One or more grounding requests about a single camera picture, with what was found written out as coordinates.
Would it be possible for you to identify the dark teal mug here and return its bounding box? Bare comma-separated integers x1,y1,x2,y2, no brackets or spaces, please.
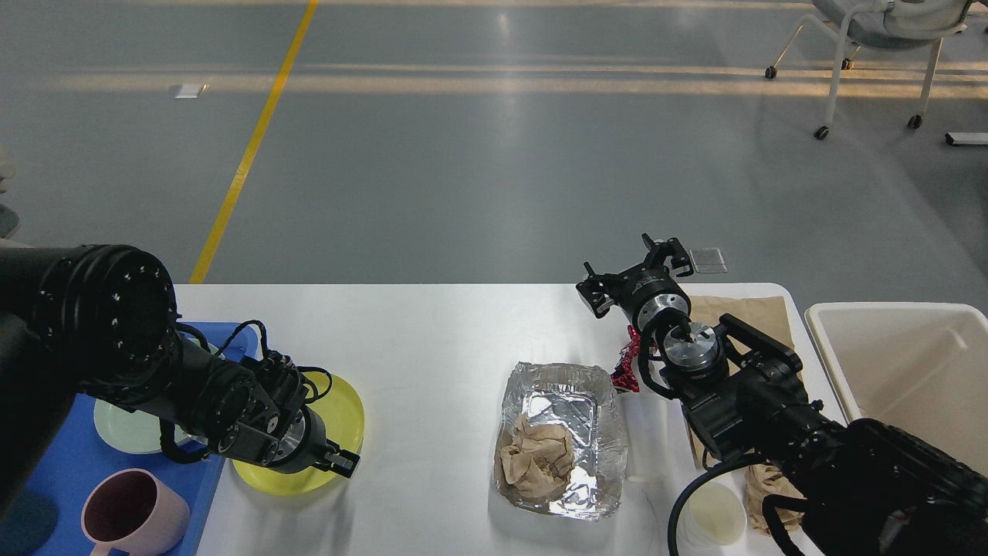
1,490,59,555

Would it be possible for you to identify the blue plastic tray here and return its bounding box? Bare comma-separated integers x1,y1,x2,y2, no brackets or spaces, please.
2,321,260,555

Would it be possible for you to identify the aluminium foil tray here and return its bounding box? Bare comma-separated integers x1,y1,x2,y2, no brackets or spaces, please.
492,362,628,522

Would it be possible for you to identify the white plastic bin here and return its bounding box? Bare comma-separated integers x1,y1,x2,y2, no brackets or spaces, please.
804,302,987,473

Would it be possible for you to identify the white paper cup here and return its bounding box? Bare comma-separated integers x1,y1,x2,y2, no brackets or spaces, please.
677,482,748,549

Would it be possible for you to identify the white object far right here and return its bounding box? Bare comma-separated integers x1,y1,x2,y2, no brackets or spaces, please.
945,131,988,147

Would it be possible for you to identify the floor outlet plate left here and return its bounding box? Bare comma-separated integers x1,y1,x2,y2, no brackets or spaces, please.
170,83,208,100

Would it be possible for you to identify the brown paper bag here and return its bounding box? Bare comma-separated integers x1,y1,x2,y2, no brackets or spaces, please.
691,296,802,536

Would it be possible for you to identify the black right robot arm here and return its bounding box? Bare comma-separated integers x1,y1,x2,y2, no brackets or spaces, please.
576,235,986,555

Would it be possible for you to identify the floor outlet plate right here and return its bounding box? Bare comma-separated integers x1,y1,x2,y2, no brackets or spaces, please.
689,247,729,273

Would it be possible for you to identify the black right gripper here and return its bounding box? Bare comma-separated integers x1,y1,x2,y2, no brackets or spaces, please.
576,235,694,332

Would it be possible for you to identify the crumpled brown paper ball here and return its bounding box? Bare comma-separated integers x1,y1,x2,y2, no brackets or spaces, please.
498,414,576,502

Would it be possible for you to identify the grey office chair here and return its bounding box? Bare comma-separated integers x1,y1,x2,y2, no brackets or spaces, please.
763,1,973,141

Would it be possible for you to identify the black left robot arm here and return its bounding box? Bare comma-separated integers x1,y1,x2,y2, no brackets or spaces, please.
1,244,360,514

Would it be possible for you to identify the pink mug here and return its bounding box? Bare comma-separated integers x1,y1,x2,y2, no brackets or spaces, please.
80,468,191,555

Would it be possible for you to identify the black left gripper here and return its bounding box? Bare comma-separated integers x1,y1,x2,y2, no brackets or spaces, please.
267,405,360,479

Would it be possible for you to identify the white chair base left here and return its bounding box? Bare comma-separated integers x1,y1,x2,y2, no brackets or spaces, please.
1,147,21,243

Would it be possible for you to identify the pale green plate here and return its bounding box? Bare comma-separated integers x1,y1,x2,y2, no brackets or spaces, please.
93,340,221,455

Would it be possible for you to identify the red snack wrapper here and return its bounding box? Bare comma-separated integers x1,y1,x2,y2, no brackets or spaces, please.
610,325,640,393

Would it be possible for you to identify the yellow plate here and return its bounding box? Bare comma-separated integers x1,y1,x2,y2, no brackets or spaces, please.
233,372,366,497

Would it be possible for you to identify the floor outlet plate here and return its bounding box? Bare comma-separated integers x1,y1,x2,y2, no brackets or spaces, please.
689,247,729,273
170,83,208,100

